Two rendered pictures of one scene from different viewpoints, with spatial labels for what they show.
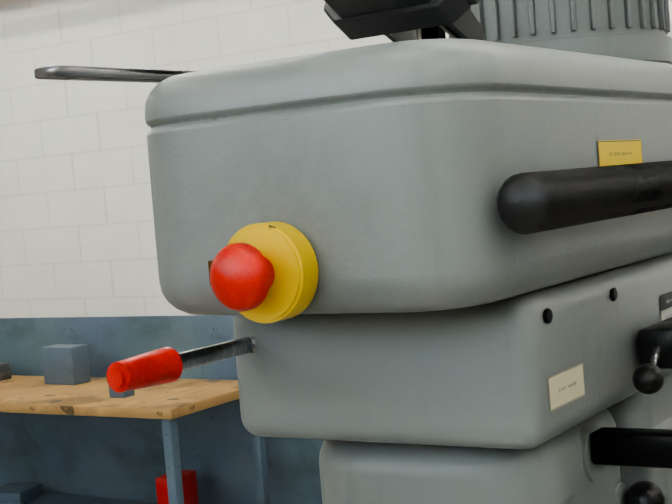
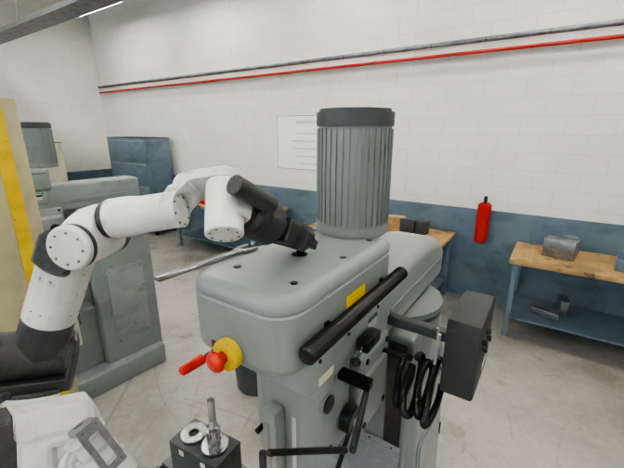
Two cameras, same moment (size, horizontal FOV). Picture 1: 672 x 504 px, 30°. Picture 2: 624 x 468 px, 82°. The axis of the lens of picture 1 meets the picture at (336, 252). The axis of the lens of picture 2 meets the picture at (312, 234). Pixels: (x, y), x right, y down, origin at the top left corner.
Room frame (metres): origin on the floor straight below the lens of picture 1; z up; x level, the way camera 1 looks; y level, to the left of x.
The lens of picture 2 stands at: (0.18, -0.13, 2.16)
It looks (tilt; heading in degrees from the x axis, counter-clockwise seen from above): 16 degrees down; 1
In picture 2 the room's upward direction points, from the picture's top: straight up
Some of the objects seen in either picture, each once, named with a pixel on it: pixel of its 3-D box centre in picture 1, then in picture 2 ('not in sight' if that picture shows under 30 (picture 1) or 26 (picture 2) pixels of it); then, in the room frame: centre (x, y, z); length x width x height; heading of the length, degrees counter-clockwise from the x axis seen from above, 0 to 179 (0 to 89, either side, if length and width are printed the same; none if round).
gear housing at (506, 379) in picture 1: (479, 338); (310, 327); (0.98, -0.11, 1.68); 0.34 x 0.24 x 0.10; 147
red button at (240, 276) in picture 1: (246, 276); (217, 360); (0.73, 0.05, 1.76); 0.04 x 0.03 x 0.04; 57
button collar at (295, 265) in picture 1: (269, 272); (227, 354); (0.75, 0.04, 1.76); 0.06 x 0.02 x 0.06; 57
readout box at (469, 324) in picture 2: not in sight; (470, 342); (1.02, -0.53, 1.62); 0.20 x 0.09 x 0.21; 147
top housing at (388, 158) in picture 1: (450, 174); (304, 283); (0.96, -0.09, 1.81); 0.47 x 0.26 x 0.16; 147
